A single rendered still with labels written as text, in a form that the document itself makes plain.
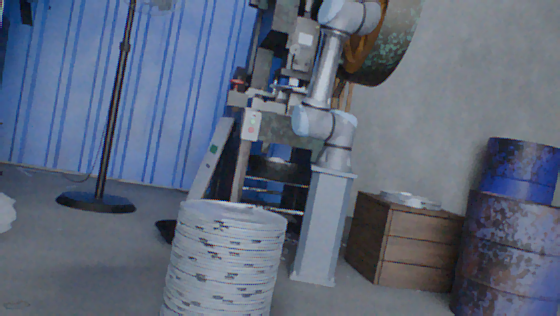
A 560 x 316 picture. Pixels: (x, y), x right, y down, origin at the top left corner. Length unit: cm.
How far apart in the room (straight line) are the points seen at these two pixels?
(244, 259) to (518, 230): 101
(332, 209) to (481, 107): 295
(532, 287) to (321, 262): 77
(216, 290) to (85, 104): 268
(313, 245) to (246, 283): 71
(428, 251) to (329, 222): 50
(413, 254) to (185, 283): 116
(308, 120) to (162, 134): 204
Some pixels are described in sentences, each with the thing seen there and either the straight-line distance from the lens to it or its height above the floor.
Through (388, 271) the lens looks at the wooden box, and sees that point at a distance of 215.
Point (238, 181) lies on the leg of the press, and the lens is 239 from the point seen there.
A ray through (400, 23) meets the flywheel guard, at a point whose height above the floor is 120.
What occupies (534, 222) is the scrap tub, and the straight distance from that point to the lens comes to 186.
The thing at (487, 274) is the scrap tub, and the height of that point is 20.
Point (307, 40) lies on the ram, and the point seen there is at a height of 106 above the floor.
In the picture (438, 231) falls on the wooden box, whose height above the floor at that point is 27.
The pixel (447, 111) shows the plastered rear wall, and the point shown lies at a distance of 448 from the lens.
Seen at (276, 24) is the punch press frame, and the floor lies 109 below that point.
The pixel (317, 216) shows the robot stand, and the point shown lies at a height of 26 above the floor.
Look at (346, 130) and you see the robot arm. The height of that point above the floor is 61.
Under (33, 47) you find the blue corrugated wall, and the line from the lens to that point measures 383.
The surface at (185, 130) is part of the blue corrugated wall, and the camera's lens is 374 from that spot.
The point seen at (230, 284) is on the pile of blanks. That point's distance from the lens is 126.
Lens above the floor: 53
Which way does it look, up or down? 3 degrees down
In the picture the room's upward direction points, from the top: 11 degrees clockwise
